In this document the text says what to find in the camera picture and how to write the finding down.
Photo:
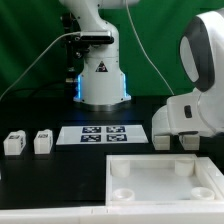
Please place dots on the white square tabletop part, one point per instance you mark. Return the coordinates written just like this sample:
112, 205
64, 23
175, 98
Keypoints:
157, 179

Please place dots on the white front rail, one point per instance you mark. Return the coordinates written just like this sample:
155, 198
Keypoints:
208, 213

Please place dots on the white sheet with tags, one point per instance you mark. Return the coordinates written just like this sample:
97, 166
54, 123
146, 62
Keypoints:
111, 134

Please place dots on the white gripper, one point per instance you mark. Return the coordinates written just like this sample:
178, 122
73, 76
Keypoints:
182, 115

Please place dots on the black camera on mount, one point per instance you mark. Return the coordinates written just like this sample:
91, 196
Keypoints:
98, 37

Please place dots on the white obstacle fixture right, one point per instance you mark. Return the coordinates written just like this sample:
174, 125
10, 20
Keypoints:
214, 173

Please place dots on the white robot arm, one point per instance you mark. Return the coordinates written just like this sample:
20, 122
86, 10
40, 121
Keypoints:
202, 53

